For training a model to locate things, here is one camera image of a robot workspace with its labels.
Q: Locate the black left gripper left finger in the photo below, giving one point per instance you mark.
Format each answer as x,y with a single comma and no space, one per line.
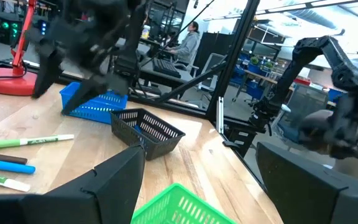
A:
117,186

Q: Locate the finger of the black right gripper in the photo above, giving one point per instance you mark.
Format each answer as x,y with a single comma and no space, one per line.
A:
85,93
47,71

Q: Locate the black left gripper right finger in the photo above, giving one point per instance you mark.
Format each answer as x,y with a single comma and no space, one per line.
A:
291,193

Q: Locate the green plastic basket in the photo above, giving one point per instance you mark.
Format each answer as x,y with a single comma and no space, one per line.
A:
176,186

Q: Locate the green thin whiteboard pen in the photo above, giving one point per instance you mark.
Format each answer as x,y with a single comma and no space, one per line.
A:
8,183
5,143

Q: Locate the black thin whiteboard pen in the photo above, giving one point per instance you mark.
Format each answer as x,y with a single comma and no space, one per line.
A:
8,158

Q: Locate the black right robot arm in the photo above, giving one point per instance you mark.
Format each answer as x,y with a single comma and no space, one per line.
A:
129,68

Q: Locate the blue plastic basket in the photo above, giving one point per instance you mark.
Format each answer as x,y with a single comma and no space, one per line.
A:
89,118

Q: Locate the red desk lamp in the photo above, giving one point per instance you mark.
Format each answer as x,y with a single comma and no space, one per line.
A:
8,82

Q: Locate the black computer with green lights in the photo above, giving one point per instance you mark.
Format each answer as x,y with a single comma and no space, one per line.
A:
9,31

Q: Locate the black plastic basket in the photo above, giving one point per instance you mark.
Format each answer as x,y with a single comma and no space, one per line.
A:
160,152

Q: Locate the white yellow wipes canister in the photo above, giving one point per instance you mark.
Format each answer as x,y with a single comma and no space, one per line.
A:
146,31

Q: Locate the black backlit keyboard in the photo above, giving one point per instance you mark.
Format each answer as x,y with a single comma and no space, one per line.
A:
166,68

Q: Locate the grey mesh chair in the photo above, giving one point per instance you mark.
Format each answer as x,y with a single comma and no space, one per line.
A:
306,99

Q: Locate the person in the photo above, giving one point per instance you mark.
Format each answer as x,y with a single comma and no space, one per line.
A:
188,46

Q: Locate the grey desk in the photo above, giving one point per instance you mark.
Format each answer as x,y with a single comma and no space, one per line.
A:
188,77

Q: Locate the blue storage bin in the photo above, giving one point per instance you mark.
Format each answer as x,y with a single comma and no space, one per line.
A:
255,90
253,69

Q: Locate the black room divider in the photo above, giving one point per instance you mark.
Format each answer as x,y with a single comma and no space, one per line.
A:
210,42

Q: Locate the grey office chair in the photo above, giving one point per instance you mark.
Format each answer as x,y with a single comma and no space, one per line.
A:
213,62

